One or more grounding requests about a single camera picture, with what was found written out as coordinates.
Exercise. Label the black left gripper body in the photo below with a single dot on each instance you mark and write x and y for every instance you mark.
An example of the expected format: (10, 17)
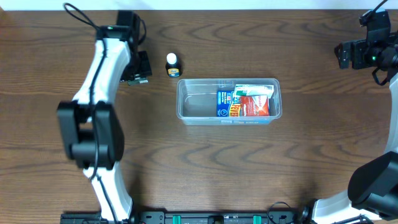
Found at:
(138, 61)

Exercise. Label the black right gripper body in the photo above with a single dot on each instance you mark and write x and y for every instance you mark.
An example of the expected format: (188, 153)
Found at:
(367, 56)

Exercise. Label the green square packet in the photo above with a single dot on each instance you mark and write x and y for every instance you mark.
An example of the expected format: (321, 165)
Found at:
(137, 81)

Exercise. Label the blue fever patch box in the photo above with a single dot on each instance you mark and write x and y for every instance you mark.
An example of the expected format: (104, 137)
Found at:
(228, 104)

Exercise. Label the white medicine box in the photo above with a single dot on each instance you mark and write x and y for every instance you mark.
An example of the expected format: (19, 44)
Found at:
(254, 90)

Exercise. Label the red square packet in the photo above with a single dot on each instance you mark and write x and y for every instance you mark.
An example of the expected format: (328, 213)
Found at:
(255, 105)

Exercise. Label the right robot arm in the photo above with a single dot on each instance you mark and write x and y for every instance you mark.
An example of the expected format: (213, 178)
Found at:
(372, 189)

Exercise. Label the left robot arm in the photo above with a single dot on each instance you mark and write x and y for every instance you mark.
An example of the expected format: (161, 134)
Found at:
(91, 132)

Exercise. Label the clear plastic container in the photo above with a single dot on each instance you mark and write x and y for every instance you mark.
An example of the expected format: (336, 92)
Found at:
(196, 101)

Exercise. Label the small dark medicine bottle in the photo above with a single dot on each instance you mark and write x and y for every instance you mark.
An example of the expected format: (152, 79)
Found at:
(173, 67)

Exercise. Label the black mounting rail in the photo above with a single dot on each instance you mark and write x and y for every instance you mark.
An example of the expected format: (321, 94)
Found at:
(275, 215)

